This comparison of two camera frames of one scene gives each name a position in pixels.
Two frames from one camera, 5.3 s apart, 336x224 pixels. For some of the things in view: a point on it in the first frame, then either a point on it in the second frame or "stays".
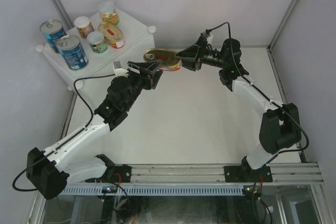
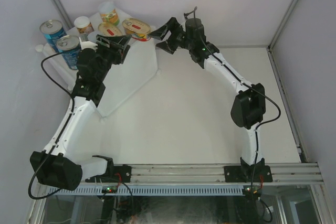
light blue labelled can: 52,30 stays
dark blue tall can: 72,51 stays
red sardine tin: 113,35 stays
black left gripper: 146,70 -> 115,43
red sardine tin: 169,61 -> 139,30
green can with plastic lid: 108,12 stays
